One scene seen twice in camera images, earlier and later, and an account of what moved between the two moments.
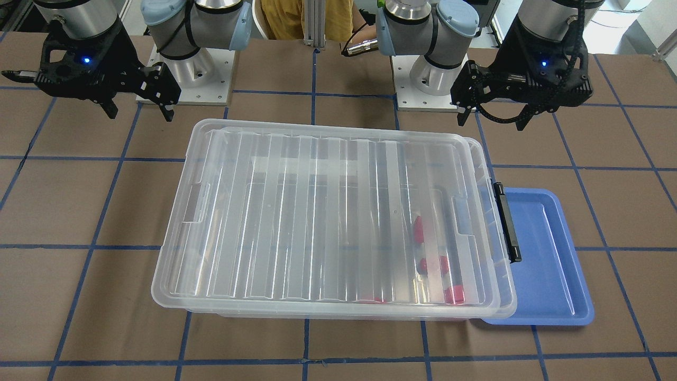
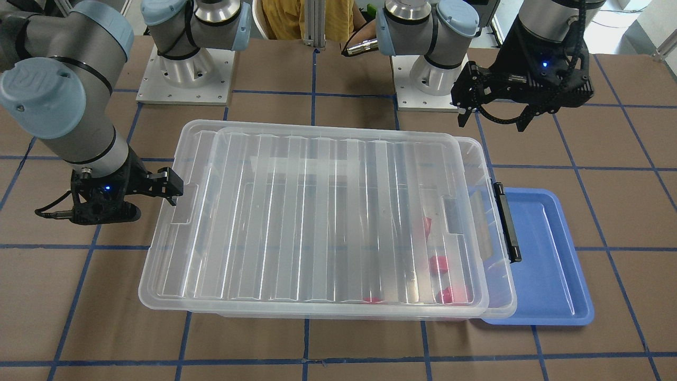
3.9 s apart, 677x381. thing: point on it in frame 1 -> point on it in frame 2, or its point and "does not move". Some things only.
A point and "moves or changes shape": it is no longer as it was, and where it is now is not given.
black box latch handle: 510,239 does not move
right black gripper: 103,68 -> 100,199
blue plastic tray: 551,286 does not move
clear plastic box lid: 317,218 moves or changes shape
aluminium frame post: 314,23 does not move
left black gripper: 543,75 does not move
